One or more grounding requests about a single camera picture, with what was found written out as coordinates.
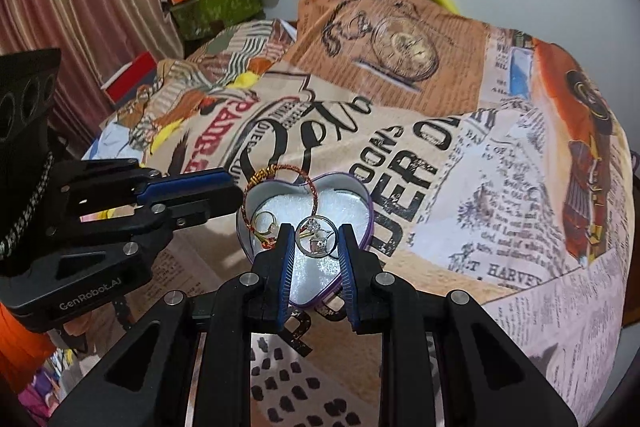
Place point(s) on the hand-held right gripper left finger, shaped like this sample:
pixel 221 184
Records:
pixel 285 267

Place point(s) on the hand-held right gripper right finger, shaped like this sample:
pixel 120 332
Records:
pixel 347 277

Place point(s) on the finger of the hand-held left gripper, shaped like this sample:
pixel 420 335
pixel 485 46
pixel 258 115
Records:
pixel 210 204
pixel 190 182

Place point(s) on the heart-shaped tin box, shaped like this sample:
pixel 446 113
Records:
pixel 345 202

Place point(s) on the red box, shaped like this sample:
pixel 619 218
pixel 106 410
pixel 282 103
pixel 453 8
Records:
pixel 130 79

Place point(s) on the newspaper print blanket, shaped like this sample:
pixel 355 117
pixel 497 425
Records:
pixel 450 187

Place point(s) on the striped print pillow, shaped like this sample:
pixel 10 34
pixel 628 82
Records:
pixel 235 52

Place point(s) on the green cloth covered stand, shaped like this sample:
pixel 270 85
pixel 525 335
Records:
pixel 215 9

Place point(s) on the orange cloth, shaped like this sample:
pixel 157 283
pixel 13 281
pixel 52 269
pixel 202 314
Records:
pixel 22 337

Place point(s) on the pocket watch print pillow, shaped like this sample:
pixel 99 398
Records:
pixel 400 42

